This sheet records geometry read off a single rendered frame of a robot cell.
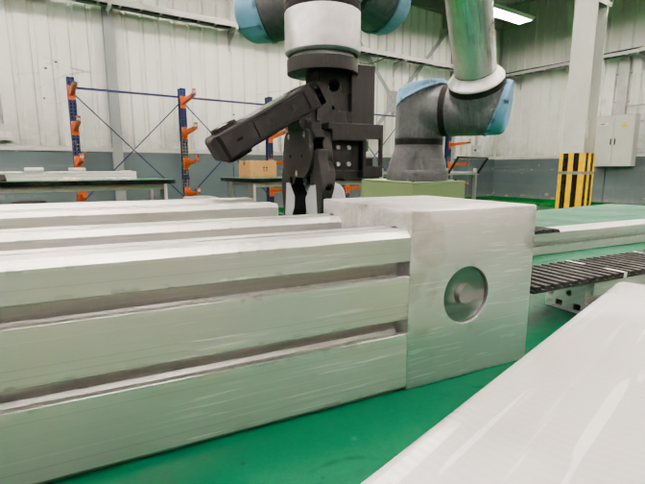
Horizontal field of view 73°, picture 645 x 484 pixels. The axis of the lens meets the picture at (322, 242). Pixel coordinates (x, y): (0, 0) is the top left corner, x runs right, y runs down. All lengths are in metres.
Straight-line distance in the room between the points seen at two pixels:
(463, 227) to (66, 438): 0.20
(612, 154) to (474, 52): 10.98
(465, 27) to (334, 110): 0.54
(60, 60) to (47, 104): 0.69
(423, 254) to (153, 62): 8.10
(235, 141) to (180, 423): 0.27
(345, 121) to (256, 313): 0.30
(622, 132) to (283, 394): 11.73
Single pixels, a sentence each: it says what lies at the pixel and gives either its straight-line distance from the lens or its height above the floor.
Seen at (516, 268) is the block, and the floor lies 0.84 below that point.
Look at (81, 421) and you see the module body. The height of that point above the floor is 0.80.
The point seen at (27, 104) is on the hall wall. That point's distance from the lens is 7.92.
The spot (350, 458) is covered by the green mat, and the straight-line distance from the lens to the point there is 0.20.
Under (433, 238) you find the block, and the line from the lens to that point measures 0.23.
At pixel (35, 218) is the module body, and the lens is 0.37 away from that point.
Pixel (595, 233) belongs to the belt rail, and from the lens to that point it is 0.75.
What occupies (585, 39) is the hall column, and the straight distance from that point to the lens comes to 7.00.
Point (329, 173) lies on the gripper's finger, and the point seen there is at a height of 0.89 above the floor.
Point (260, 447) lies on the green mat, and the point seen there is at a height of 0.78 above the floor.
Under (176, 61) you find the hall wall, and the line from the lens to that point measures 8.39.
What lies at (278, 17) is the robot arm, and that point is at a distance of 0.60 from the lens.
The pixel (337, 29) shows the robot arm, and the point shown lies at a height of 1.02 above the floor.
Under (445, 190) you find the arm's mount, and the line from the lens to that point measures 1.08.
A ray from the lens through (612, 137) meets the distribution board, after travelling 11.92.
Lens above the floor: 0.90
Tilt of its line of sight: 10 degrees down
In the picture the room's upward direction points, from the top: straight up
